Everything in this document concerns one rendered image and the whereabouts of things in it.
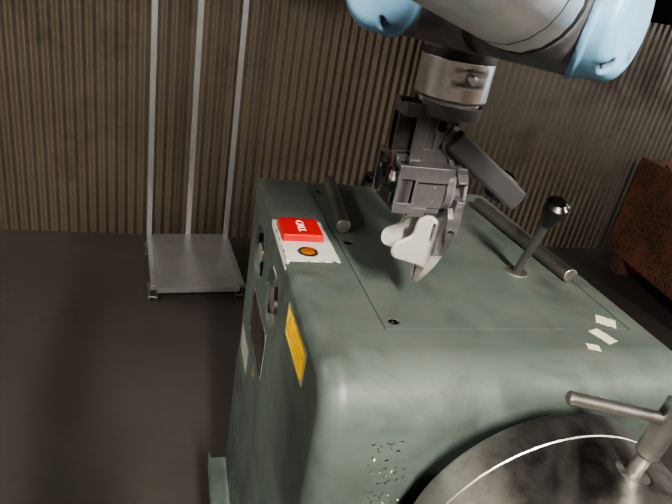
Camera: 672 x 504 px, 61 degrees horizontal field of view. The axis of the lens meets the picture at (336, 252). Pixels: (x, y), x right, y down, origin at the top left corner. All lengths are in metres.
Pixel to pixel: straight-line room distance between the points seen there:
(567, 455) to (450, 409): 0.12
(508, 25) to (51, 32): 3.14
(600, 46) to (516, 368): 0.38
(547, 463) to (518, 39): 0.40
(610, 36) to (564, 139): 3.98
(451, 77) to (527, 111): 3.57
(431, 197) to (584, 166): 3.99
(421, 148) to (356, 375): 0.24
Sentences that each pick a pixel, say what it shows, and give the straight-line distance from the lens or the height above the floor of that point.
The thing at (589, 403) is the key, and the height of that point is 1.31.
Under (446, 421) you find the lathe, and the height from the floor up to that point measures 1.20.
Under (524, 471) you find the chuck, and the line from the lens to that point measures 0.61.
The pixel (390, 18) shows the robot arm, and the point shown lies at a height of 1.58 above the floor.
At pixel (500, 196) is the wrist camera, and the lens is 0.65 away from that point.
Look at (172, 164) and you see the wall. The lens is 3.52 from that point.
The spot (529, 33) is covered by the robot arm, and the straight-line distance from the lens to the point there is 0.38.
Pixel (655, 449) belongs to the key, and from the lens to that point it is 0.61.
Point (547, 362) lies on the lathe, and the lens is 0.71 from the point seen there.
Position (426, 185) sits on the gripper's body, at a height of 1.43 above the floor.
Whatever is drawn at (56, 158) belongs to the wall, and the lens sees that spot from 3.55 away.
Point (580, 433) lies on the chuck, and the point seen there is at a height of 1.24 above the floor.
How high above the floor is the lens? 1.60
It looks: 26 degrees down
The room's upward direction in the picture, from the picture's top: 11 degrees clockwise
